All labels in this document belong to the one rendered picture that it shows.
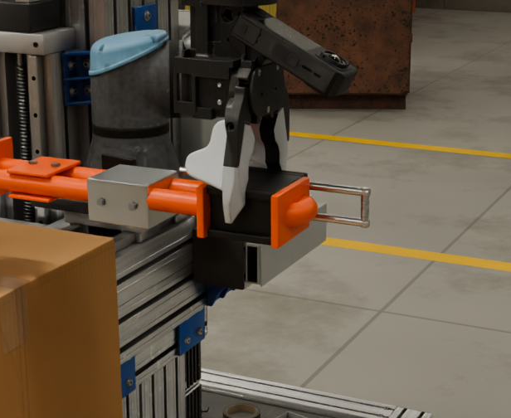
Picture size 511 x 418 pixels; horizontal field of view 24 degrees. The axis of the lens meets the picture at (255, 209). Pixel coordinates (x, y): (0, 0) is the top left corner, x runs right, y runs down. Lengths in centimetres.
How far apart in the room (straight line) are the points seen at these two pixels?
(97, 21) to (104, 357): 68
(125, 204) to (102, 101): 62
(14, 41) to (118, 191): 83
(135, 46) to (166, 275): 35
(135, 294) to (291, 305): 254
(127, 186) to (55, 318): 28
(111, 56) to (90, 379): 51
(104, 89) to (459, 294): 284
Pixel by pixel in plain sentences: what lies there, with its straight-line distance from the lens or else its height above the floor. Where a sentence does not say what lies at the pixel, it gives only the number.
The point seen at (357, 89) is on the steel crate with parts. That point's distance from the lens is 755.
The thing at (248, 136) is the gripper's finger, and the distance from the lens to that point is 109.
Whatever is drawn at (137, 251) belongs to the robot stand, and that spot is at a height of 97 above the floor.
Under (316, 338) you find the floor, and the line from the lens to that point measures 400.
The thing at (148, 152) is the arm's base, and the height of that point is 110.
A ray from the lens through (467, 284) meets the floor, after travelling 456.
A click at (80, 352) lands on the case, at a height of 96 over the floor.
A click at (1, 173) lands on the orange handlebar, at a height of 121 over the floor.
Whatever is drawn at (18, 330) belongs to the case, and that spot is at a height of 102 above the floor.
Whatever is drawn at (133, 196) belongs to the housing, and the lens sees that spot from 117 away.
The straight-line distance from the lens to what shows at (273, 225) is 109.
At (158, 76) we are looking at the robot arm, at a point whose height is 121.
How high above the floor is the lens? 152
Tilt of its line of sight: 16 degrees down
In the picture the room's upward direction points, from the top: straight up
